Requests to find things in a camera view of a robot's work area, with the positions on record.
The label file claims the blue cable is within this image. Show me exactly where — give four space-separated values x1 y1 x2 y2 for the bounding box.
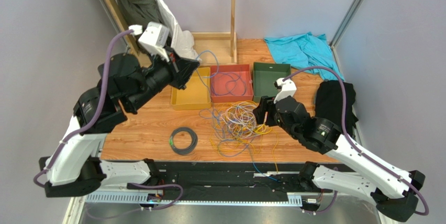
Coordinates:
195 50 283 183

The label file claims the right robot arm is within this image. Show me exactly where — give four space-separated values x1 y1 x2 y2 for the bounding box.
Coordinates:
253 96 429 222

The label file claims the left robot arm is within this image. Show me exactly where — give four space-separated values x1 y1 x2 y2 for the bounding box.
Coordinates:
39 48 200 198

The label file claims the white cloth hanging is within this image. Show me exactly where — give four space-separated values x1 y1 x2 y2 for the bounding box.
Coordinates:
155 0 198 60

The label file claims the yellow plastic bin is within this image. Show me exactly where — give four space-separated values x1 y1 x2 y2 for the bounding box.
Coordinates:
171 67 211 110

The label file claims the green plastic bin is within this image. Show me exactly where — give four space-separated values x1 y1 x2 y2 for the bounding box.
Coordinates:
253 62 291 103

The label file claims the black cloth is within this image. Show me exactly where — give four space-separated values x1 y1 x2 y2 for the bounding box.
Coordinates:
315 80 359 139

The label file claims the red plastic bin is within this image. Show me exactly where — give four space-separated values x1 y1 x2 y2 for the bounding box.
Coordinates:
210 64 254 103

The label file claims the cyan cloth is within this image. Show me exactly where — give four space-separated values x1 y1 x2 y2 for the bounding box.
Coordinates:
264 32 344 80

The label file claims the olive green cloth hanging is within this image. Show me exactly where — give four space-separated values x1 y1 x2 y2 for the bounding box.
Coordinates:
116 0 165 27

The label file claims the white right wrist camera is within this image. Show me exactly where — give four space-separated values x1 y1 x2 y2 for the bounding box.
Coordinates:
274 78 297 104

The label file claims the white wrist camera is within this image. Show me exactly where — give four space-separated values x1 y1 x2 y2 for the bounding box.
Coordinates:
128 22 170 62
274 78 297 104

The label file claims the wooden frame stand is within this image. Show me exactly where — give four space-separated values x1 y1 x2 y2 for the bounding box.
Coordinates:
101 0 238 66

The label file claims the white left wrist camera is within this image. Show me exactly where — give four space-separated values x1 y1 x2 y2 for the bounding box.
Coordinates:
128 22 170 62

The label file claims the white cable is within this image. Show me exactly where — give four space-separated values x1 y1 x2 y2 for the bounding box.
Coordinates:
217 102 268 139

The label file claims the yellow cable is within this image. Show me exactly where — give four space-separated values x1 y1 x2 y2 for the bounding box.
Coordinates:
207 99 280 174

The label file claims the grey coiled cable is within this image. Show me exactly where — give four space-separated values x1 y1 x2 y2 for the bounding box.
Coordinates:
169 127 198 156

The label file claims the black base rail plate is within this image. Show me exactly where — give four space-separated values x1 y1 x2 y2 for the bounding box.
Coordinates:
146 161 321 202

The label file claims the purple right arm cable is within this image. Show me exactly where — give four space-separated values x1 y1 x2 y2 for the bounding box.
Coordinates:
282 65 430 216

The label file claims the aluminium frame rail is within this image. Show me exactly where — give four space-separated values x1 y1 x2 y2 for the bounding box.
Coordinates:
62 188 398 224

